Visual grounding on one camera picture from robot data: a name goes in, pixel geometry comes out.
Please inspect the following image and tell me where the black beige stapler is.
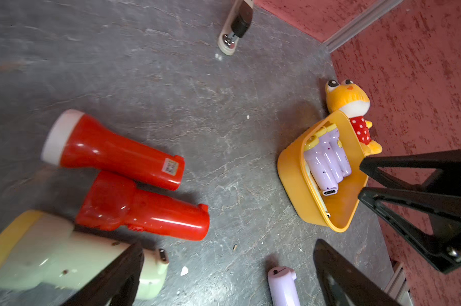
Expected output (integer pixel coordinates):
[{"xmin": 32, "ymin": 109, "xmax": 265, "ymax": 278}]
[{"xmin": 217, "ymin": 0, "xmax": 255, "ymax": 56}]

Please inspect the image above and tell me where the yellow storage box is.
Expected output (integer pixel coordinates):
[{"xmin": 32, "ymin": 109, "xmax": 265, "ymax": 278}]
[{"xmin": 277, "ymin": 111, "xmax": 369, "ymax": 233}]

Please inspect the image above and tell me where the green flashlight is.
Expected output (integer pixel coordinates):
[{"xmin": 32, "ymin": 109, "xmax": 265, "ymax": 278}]
[{"xmin": 0, "ymin": 209, "xmax": 170, "ymax": 301}]

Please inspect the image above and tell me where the purple flashlight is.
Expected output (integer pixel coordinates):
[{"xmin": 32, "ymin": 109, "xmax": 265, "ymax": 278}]
[
  {"xmin": 267, "ymin": 266, "xmax": 300, "ymax": 306},
  {"xmin": 326, "ymin": 124, "xmax": 351, "ymax": 177},
  {"xmin": 304, "ymin": 136, "xmax": 339, "ymax": 196},
  {"xmin": 314, "ymin": 127, "xmax": 344, "ymax": 184}
]

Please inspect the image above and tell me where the red flashlight all red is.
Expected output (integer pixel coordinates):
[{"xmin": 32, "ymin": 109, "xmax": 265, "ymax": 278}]
[{"xmin": 75, "ymin": 171, "xmax": 210, "ymax": 241}]

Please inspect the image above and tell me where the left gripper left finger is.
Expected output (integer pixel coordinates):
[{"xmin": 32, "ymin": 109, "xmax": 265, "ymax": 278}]
[{"xmin": 63, "ymin": 242, "xmax": 144, "ymax": 305}]

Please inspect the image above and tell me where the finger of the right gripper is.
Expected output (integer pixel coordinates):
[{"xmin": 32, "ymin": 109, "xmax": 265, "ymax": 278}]
[
  {"xmin": 360, "ymin": 149, "xmax": 461, "ymax": 193},
  {"xmin": 358, "ymin": 187, "xmax": 461, "ymax": 274}
]

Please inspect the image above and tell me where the orange plush toy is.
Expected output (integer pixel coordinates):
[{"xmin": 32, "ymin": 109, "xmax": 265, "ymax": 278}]
[{"xmin": 325, "ymin": 79, "xmax": 383, "ymax": 156}]

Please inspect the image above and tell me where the purple flashlight front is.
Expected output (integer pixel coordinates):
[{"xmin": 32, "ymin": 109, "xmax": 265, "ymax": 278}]
[{"xmin": 267, "ymin": 266, "xmax": 300, "ymax": 306}]

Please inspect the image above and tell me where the red flashlight white head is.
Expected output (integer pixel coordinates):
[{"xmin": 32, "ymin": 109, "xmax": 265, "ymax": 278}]
[{"xmin": 41, "ymin": 109, "xmax": 185, "ymax": 191}]

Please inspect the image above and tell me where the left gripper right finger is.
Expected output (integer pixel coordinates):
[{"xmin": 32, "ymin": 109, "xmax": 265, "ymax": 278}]
[{"xmin": 313, "ymin": 239, "xmax": 398, "ymax": 305}]

